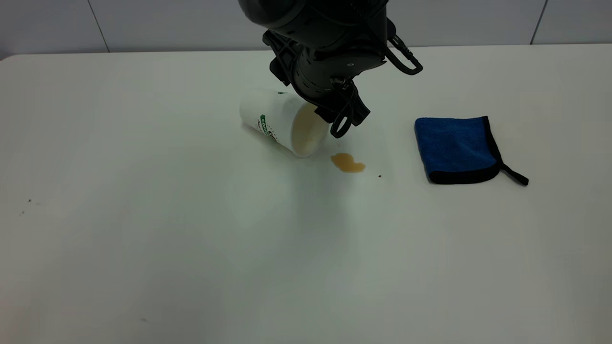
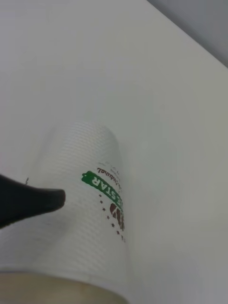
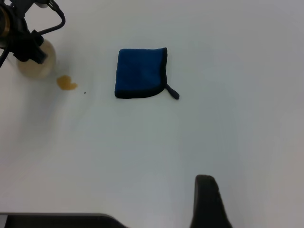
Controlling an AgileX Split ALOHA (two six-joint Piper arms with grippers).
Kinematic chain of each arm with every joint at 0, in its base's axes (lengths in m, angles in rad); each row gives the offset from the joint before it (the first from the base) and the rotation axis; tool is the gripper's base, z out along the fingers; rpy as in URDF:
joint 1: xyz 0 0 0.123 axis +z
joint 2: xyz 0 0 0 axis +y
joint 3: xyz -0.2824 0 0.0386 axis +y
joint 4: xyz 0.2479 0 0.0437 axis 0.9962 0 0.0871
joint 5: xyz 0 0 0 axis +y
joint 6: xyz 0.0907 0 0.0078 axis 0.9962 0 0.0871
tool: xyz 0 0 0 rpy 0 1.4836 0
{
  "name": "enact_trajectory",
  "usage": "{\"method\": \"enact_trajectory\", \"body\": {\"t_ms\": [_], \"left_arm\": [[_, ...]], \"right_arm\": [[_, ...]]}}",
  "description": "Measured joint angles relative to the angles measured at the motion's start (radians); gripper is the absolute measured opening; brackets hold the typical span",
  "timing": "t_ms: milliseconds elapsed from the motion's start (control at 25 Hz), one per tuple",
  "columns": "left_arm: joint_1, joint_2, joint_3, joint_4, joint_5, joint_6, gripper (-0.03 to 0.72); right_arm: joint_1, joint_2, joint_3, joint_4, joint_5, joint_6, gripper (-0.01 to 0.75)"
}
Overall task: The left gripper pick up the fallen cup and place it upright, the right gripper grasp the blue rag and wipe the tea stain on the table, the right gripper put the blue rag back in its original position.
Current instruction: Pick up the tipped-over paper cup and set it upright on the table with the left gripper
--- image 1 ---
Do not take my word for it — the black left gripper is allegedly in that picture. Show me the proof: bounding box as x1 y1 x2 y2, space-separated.
262 18 397 139

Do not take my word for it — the white paper coffee cup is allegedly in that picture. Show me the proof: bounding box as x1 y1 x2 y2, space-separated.
240 89 330 159

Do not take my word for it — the blue microfiber cloth black trim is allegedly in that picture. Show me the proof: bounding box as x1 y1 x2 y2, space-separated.
414 116 529 186

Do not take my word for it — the brown coffee spill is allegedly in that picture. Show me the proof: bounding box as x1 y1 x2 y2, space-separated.
330 152 366 174

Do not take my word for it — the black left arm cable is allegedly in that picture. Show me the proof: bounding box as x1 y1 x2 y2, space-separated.
385 33 424 76

